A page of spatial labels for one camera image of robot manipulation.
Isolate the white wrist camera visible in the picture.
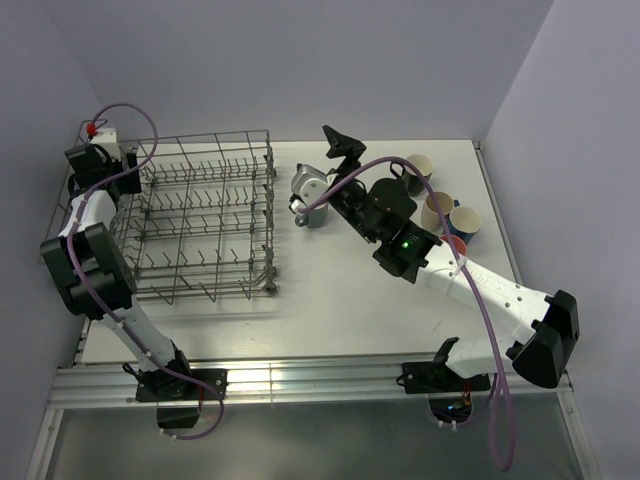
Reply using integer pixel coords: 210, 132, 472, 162
85, 122, 121, 160
289, 164, 335, 214

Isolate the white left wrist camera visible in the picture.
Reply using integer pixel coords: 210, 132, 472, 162
85, 122, 121, 160

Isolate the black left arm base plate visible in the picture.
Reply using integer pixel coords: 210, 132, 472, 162
135, 368, 228, 431

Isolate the grey wire dish rack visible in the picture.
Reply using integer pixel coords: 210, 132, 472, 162
47, 130, 277, 304

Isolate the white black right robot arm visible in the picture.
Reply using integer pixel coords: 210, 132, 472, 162
322, 125, 579, 393

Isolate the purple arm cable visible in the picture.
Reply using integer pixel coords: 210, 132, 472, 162
294, 156, 516, 472
64, 102, 226, 441

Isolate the blue cup cream inside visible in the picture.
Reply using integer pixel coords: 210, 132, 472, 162
447, 205, 483, 245

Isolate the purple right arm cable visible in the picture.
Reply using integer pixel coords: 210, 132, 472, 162
294, 156, 516, 472

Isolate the pink cup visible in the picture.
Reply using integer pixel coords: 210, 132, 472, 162
440, 235, 467, 256

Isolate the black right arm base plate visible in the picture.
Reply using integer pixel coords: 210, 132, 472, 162
395, 361, 492, 395

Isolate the black mug cream inside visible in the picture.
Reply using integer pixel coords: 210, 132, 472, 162
389, 154, 434, 197

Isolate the grey-blue mug cream inside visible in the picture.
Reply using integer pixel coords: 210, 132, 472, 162
290, 199, 329, 229

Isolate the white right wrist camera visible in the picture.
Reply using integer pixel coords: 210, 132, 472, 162
289, 164, 335, 214

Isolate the aluminium mounting rail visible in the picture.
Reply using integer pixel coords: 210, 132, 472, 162
47, 349, 574, 409

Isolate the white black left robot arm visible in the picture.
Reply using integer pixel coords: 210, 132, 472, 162
40, 142, 195, 400

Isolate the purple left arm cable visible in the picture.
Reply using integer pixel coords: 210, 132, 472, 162
64, 102, 226, 441

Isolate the beige cup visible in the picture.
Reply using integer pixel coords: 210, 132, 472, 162
420, 191, 455, 232

